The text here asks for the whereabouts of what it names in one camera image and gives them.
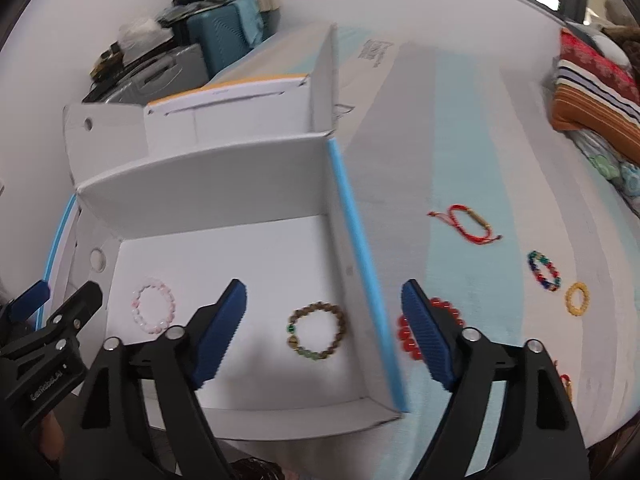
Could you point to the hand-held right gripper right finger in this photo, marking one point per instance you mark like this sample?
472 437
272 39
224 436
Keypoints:
430 335

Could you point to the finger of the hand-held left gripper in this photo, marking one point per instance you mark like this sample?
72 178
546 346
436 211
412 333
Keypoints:
75 310
30 297

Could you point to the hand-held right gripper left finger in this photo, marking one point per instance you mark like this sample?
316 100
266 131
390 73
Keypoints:
220 335

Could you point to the white cardboard box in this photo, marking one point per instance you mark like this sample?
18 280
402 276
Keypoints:
225 200

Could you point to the striped teal grey mattress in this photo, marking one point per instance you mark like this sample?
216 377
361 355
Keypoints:
475 160

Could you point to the floral folded blanket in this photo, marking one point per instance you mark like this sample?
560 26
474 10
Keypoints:
610 165

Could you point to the black and yellow box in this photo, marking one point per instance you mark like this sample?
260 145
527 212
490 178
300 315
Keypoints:
107 60

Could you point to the grey suitcase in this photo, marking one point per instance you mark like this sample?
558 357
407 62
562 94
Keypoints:
165 70

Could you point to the white plastic bag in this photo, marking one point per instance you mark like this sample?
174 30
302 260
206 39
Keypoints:
140 30

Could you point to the striped folded blanket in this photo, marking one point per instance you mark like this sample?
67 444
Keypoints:
590 85

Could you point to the teal suitcase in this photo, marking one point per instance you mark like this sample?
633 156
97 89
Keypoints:
225 35

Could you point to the light blue cloth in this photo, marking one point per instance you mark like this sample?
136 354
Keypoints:
247 15

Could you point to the grey white pillow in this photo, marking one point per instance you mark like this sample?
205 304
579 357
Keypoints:
607 50

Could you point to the brown blanket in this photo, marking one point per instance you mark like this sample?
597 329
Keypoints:
625 30

